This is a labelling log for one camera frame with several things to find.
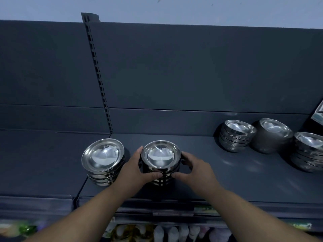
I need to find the green packaged item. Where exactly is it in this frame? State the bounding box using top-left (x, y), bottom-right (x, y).
top-left (15, 224), bottom-right (38, 236)

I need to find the green shelf label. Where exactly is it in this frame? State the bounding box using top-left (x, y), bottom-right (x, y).
top-left (194, 206), bottom-right (219, 215)
top-left (288, 222), bottom-right (313, 230)

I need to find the person's right forearm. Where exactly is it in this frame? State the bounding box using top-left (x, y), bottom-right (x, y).
top-left (208, 185), bottom-right (321, 242)

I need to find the person's right hand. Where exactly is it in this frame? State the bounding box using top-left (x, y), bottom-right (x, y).
top-left (171, 152), bottom-right (224, 200)

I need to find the large deep steel bowl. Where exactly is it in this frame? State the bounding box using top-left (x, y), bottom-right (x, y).
top-left (250, 118), bottom-right (294, 154)

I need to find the row of white bottles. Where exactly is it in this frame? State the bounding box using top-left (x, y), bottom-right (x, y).
top-left (102, 223), bottom-right (232, 242)

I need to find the dark grey shelf board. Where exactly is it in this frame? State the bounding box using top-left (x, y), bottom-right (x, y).
top-left (78, 133), bottom-right (323, 205)
top-left (0, 129), bottom-right (111, 199)

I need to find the person's left hand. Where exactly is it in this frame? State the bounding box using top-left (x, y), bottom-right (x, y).
top-left (114, 146), bottom-right (163, 198)

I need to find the stack of wide steel bowls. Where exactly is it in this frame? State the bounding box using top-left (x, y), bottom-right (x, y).
top-left (81, 138), bottom-right (126, 187)

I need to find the person's left forearm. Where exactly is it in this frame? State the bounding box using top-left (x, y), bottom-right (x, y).
top-left (24, 184), bottom-right (134, 242)

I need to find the clear shelf label holder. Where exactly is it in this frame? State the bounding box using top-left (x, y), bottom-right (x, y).
top-left (152, 211), bottom-right (194, 217)

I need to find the slotted dark shelf upright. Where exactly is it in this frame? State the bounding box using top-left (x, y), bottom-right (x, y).
top-left (81, 12), bottom-right (113, 135)

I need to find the stack of small steel bowls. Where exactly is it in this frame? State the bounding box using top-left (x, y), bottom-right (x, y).
top-left (219, 119), bottom-right (257, 153)
top-left (140, 140), bottom-right (182, 187)
top-left (289, 132), bottom-right (323, 173)

